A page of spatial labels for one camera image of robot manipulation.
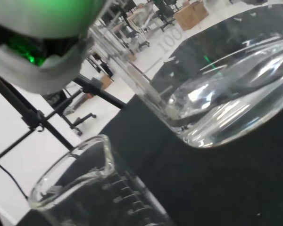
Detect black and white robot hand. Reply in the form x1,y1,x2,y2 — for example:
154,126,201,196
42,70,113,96
0,0,112,95

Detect small clear glass beaker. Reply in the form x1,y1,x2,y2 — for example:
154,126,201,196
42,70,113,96
28,134,179,226

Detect small cardboard box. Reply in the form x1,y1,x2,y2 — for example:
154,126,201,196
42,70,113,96
99,74,113,90

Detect black tripod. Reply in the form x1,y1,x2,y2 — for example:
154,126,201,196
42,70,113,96
0,74,131,226

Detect black office chair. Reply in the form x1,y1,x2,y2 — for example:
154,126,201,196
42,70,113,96
154,0,176,32

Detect large cardboard box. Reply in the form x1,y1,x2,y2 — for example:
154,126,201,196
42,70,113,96
174,0,209,31

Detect black bench cloth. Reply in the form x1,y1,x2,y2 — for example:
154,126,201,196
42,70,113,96
13,21,283,226

